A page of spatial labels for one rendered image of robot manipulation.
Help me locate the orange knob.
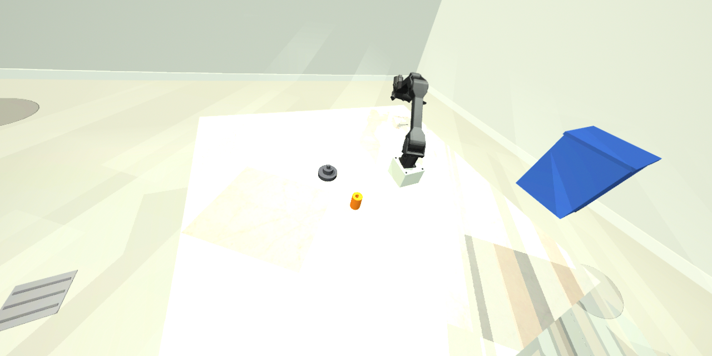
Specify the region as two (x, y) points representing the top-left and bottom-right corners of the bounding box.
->
(350, 192), (363, 210)

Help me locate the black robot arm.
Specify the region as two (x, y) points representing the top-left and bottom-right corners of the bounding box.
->
(391, 72), (428, 169)

